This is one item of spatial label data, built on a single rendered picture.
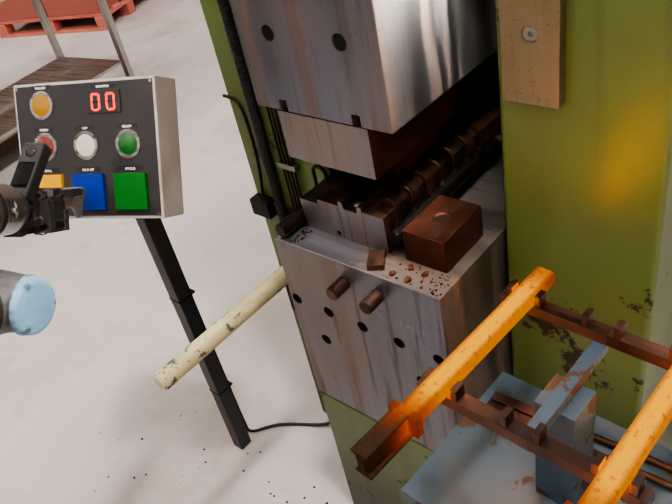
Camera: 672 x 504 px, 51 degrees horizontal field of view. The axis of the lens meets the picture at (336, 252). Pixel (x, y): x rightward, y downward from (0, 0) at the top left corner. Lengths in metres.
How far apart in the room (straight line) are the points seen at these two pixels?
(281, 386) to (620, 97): 1.60
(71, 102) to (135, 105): 0.15
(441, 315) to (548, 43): 0.45
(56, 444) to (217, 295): 0.78
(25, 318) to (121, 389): 1.46
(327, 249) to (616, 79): 0.57
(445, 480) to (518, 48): 0.67
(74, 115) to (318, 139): 0.56
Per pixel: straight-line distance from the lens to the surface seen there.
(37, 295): 1.15
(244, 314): 1.66
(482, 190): 1.39
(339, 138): 1.17
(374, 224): 1.23
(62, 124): 1.57
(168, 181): 1.46
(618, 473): 0.87
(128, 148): 1.47
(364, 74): 1.07
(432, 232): 1.18
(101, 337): 2.83
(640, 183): 1.10
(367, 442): 0.89
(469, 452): 1.22
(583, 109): 1.08
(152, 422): 2.42
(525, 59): 1.06
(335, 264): 1.27
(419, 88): 1.13
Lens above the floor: 1.68
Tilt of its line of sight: 37 degrees down
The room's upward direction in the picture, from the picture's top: 13 degrees counter-clockwise
